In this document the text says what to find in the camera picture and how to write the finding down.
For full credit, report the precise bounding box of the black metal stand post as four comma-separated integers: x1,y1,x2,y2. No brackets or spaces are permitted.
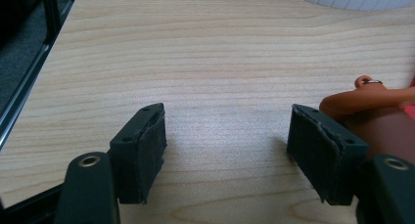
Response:
41,0,63,45

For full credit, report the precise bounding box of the orange brown rubber toy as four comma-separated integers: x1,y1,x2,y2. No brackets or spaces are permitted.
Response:
318,74,415,164

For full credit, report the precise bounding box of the black metal table edge rail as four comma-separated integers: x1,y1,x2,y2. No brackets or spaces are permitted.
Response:
0,0,81,153

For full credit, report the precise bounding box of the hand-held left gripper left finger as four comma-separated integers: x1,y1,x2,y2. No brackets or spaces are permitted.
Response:
108,102,168,205

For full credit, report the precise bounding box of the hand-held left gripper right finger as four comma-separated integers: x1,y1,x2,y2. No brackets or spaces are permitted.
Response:
287,104,370,206

